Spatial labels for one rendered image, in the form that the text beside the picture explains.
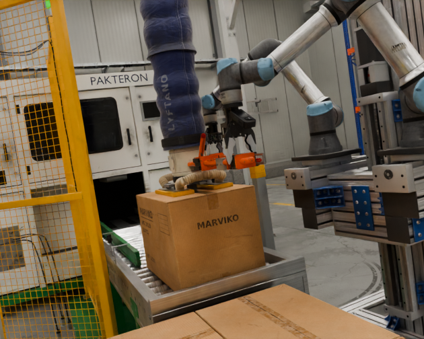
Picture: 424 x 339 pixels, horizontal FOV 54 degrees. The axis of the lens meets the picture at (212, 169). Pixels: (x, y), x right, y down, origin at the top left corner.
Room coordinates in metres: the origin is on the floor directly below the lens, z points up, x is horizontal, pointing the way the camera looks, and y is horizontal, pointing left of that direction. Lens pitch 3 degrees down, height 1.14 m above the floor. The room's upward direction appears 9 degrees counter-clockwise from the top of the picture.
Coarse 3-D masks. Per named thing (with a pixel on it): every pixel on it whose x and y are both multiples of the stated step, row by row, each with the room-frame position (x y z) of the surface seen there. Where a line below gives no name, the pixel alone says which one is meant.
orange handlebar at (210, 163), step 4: (220, 156) 2.10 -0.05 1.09; (224, 156) 2.11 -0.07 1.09; (208, 160) 1.66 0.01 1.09; (212, 160) 1.64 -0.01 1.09; (224, 160) 1.52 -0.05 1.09; (240, 160) 1.39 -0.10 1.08; (244, 160) 1.39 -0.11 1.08; (248, 160) 1.39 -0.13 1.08; (252, 160) 1.39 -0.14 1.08; (188, 164) 1.90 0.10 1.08; (192, 164) 1.85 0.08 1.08; (204, 164) 1.71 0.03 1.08; (208, 164) 1.67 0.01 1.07; (212, 164) 1.63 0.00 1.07; (224, 164) 1.52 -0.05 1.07
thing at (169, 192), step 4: (160, 188) 2.08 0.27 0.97; (164, 188) 2.05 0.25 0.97; (168, 188) 2.01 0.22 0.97; (172, 188) 1.98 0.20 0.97; (184, 188) 1.88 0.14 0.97; (188, 188) 1.85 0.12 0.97; (156, 192) 2.08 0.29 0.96; (160, 192) 2.00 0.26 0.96; (164, 192) 1.93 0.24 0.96; (168, 192) 1.87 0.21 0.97; (172, 192) 1.82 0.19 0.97; (176, 192) 1.80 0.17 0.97; (180, 192) 1.81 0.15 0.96; (184, 192) 1.81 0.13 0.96; (188, 192) 1.82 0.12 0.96; (192, 192) 1.82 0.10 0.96; (172, 196) 1.81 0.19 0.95; (176, 196) 1.80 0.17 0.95
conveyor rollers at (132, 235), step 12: (132, 228) 3.61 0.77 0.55; (132, 240) 3.07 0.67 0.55; (120, 252) 2.69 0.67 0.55; (144, 252) 2.64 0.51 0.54; (132, 264) 2.35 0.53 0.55; (144, 264) 2.29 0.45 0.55; (144, 276) 2.09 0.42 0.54; (156, 276) 2.03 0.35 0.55; (156, 288) 1.85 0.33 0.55; (168, 288) 1.86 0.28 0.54
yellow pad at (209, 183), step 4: (212, 180) 1.96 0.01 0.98; (200, 184) 2.03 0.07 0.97; (204, 184) 1.99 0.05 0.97; (208, 184) 1.96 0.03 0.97; (212, 184) 1.91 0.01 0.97; (216, 184) 1.89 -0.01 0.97; (220, 184) 1.88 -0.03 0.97; (224, 184) 1.88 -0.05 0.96; (228, 184) 1.89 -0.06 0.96; (232, 184) 1.90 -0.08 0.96; (204, 188) 1.98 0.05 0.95; (208, 188) 1.93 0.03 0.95; (212, 188) 1.88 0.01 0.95; (216, 188) 1.87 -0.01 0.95
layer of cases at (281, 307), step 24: (288, 288) 1.61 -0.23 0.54; (192, 312) 1.51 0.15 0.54; (216, 312) 1.48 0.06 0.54; (240, 312) 1.45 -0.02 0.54; (264, 312) 1.41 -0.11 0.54; (288, 312) 1.39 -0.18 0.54; (312, 312) 1.36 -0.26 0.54; (336, 312) 1.33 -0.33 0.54; (120, 336) 1.39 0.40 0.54; (144, 336) 1.37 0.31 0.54; (168, 336) 1.34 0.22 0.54; (192, 336) 1.31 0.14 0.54; (216, 336) 1.29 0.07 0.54; (240, 336) 1.26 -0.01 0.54; (264, 336) 1.24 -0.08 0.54; (288, 336) 1.21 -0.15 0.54; (312, 336) 1.19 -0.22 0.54; (336, 336) 1.17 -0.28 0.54; (360, 336) 1.15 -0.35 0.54; (384, 336) 1.13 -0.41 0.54
